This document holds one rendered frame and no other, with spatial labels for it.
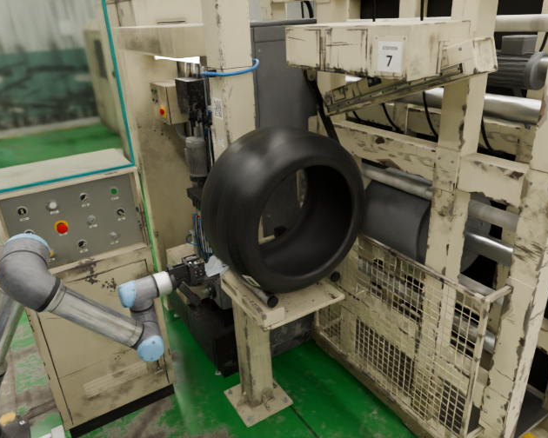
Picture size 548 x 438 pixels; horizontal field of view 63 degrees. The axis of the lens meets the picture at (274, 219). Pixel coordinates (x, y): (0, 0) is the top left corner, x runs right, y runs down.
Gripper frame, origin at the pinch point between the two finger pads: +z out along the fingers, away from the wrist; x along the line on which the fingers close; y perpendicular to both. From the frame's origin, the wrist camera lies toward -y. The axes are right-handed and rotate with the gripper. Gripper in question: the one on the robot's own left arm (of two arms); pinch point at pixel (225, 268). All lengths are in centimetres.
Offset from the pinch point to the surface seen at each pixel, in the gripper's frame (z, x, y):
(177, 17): 121, 341, 81
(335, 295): 42.3, -7.3, -23.0
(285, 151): 19.5, -9.8, 39.9
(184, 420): -11, 42, -104
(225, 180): 3.1, 0.4, 31.2
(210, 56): 18, 36, 66
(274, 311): 13.1, -9.3, -17.7
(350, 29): 44, -11, 74
